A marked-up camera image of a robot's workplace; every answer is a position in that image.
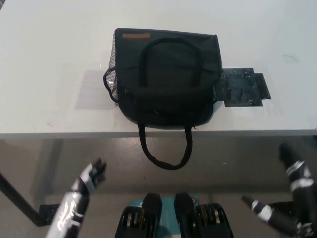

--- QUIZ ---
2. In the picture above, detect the black soft travel bag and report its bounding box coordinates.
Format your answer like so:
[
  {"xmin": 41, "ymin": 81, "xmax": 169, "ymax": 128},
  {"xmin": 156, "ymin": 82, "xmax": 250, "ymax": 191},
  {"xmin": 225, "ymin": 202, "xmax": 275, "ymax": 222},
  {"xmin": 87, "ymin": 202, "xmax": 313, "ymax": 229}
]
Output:
[{"xmin": 102, "ymin": 27, "xmax": 223, "ymax": 171}]

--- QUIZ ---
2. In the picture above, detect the black teal robot body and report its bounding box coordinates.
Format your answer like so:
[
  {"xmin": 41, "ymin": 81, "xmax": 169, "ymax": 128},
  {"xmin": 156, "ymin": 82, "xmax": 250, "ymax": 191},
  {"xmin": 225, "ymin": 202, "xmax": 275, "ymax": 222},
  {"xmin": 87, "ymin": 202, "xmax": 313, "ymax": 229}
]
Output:
[{"xmin": 113, "ymin": 192, "xmax": 234, "ymax": 238}]

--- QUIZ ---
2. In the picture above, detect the black tape patch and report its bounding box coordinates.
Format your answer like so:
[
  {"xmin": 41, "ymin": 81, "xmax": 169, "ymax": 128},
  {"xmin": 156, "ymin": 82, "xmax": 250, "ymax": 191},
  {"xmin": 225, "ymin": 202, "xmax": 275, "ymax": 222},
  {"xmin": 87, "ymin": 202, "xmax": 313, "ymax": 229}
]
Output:
[{"xmin": 213, "ymin": 66, "xmax": 272, "ymax": 108}]

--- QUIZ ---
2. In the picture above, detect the black table foot plate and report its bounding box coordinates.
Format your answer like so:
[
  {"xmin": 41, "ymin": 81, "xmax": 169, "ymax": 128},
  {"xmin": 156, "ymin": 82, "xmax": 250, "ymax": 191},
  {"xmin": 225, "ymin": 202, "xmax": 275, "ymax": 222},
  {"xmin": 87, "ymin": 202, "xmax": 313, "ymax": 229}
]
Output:
[{"xmin": 268, "ymin": 200, "xmax": 299, "ymax": 222}]

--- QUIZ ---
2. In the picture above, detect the black table leg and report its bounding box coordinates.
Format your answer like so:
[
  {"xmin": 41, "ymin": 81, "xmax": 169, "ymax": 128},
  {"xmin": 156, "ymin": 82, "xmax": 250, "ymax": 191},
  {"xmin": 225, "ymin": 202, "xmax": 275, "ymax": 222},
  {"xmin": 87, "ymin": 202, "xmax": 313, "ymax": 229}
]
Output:
[{"xmin": 0, "ymin": 171, "xmax": 60, "ymax": 227}]

